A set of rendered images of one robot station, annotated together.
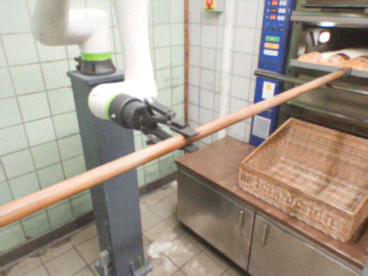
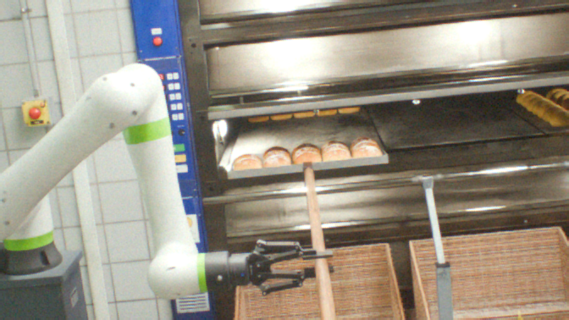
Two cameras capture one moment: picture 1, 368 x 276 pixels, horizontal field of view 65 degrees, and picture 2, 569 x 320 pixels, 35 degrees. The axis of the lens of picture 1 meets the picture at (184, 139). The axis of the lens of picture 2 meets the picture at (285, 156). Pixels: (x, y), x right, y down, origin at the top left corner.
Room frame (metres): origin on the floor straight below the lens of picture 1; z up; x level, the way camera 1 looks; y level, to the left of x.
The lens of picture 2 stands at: (-0.77, 1.46, 1.88)
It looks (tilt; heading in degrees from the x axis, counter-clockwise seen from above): 12 degrees down; 315
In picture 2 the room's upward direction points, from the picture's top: 6 degrees counter-clockwise
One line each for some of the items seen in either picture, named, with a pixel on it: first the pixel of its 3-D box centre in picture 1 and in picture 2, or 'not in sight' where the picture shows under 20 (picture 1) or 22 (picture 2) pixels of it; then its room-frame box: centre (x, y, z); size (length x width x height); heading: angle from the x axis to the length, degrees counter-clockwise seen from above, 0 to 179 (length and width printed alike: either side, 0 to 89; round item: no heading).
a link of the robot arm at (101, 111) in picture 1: (112, 102); (177, 273); (0.85, 0.22, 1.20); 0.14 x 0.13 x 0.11; 44
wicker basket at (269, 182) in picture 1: (313, 169); (317, 309); (1.23, -0.64, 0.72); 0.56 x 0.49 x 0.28; 43
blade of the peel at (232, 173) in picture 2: (361, 65); (306, 156); (1.41, -0.86, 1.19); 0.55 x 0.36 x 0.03; 44
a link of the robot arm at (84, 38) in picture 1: (90, 34); (20, 207); (1.24, 0.38, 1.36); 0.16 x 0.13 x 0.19; 126
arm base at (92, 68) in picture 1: (91, 62); (9, 256); (1.29, 0.41, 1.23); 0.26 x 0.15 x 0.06; 42
